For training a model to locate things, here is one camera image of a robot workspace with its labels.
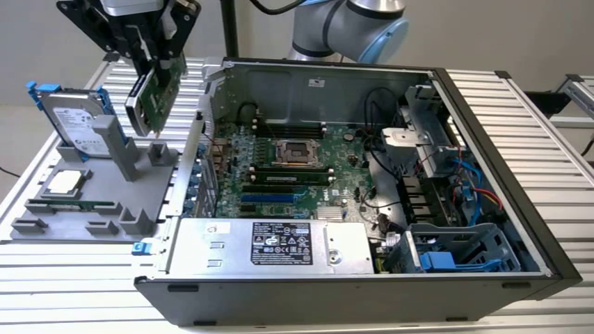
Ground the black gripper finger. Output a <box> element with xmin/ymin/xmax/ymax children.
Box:
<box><xmin>155</xmin><ymin>0</ymin><xmax>201</xmax><ymax>87</ymax></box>
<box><xmin>57</xmin><ymin>0</ymin><xmax>157</xmax><ymax>76</ymax></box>

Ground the green graphics card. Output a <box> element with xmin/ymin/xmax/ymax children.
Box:
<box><xmin>123</xmin><ymin>55</ymin><xmax>189</xmax><ymax>138</ymax></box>

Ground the black stand pole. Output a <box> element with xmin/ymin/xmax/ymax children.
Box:
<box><xmin>220</xmin><ymin>0</ymin><xmax>240</xmax><ymax>58</ymax></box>

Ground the hard disk in blue carrier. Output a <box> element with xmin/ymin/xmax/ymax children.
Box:
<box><xmin>25</xmin><ymin>81</ymin><xmax>127</xmax><ymax>163</ymax></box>

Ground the silver CPU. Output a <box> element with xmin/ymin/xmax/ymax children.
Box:
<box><xmin>40</xmin><ymin>170</ymin><xmax>92</xmax><ymax>199</ymax></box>

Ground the grey parts rack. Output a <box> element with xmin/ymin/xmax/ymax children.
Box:
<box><xmin>8</xmin><ymin>116</ymin><xmax>184</xmax><ymax>244</ymax></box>

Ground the CPU socket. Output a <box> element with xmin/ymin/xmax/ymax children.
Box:
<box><xmin>272</xmin><ymin>138</ymin><xmax>321</xmax><ymax>166</ymax></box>

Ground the green RAM stick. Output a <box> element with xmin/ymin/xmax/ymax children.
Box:
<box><xmin>26</xmin><ymin>198</ymin><xmax>115</xmax><ymax>213</ymax></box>
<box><xmin>252</xmin><ymin>170</ymin><xmax>333</xmax><ymax>184</ymax></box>

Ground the black expansion slot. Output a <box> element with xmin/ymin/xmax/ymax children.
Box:
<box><xmin>240</xmin><ymin>185</ymin><xmax>297</xmax><ymax>196</ymax></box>

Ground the blue expansion slot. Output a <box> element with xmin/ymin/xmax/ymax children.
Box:
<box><xmin>239</xmin><ymin>194</ymin><xmax>297</xmax><ymax>206</ymax></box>

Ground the green motherboard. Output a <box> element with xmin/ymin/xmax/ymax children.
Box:
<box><xmin>211</xmin><ymin>118</ymin><xmax>376</xmax><ymax>220</ymax></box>

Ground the silver finned heat sink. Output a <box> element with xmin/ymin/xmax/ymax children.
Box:
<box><xmin>315</xmin><ymin>205</ymin><xmax>347</xmax><ymax>221</ymax></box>

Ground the silver power supply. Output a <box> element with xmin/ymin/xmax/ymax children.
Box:
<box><xmin>165</xmin><ymin>218</ymin><xmax>376</xmax><ymax>276</ymax></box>

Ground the grey disk bay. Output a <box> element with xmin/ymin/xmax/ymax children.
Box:
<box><xmin>384</xmin><ymin>222</ymin><xmax>523</xmax><ymax>274</ymax></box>

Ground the open black PC case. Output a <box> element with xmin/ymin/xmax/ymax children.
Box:
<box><xmin>132</xmin><ymin>55</ymin><xmax>583</xmax><ymax>328</ymax></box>

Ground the blue disk bay clip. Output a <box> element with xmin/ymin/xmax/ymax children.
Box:
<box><xmin>419</xmin><ymin>252</ymin><xmax>455</xmax><ymax>272</ymax></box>

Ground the metal slat side table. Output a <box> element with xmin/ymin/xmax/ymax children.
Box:
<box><xmin>550</xmin><ymin>73</ymin><xmax>594</xmax><ymax>129</ymax></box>

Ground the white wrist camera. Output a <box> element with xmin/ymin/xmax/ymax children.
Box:
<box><xmin>99</xmin><ymin>0</ymin><xmax>167</xmax><ymax>17</ymax></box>

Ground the black camera cable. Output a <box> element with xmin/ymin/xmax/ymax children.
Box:
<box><xmin>249</xmin><ymin>0</ymin><xmax>307</xmax><ymax>15</ymax></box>

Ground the black wire loop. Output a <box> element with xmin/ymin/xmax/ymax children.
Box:
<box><xmin>363</xmin><ymin>86</ymin><xmax>400</xmax><ymax>133</ymax></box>

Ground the metal drive bracket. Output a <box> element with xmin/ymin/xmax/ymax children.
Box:
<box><xmin>379</xmin><ymin>85</ymin><xmax>464</xmax><ymax>178</ymax></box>

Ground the blue wire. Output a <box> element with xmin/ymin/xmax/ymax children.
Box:
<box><xmin>452</xmin><ymin>158</ymin><xmax>486</xmax><ymax>227</ymax></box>

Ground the black table bracket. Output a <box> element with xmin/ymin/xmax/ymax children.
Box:
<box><xmin>523</xmin><ymin>90</ymin><xmax>571</xmax><ymax>116</ymax></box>

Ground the red wire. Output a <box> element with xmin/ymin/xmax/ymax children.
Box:
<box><xmin>479</xmin><ymin>187</ymin><xmax>504</xmax><ymax>212</ymax></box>

